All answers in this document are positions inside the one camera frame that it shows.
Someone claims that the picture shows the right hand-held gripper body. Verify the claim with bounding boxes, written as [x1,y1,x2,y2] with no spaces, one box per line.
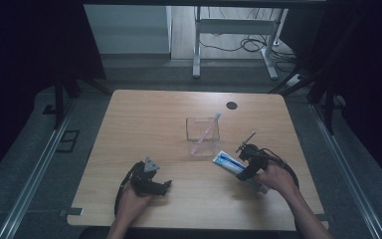
[235,130,271,173]

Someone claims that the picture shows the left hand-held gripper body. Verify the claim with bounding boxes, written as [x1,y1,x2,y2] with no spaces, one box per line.
[128,155,162,197]

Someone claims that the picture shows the white and blue toothpaste tube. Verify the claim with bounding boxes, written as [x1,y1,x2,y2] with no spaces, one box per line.
[212,149,271,195]

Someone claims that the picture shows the pink toothbrush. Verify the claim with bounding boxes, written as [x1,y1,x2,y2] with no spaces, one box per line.
[190,112,223,156]

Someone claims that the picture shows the clear plastic container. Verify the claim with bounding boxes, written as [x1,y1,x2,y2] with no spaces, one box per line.
[185,117,221,158]

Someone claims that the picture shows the person's right hand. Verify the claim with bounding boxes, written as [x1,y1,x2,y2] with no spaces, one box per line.
[254,162,300,199]

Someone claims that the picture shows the person's left hand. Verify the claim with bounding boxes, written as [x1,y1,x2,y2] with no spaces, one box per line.
[113,182,154,227]

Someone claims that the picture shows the black metal stand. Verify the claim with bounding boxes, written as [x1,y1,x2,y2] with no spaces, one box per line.
[42,74,112,130]
[268,64,346,135]

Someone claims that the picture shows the dark curtain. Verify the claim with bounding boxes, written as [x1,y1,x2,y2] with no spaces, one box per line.
[0,0,106,188]
[278,0,382,187]

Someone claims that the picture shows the left hand-held gripper black cable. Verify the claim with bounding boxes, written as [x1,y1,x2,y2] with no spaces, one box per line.
[113,162,141,217]

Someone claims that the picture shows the hand-held gripper black cable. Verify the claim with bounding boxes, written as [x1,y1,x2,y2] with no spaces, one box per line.
[261,146,300,191]
[113,162,141,217]

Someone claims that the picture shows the right hand-held gripper black cable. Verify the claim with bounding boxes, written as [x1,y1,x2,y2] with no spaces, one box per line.
[261,146,300,191]

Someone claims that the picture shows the aluminium floor rail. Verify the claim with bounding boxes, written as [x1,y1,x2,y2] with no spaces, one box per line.
[309,103,382,239]
[0,99,78,239]

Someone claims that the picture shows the black cables on floor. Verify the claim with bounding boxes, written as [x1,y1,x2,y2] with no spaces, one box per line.
[198,6,300,73]

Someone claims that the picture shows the white metal desk frame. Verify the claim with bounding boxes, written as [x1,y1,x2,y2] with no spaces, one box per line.
[192,5,289,81]

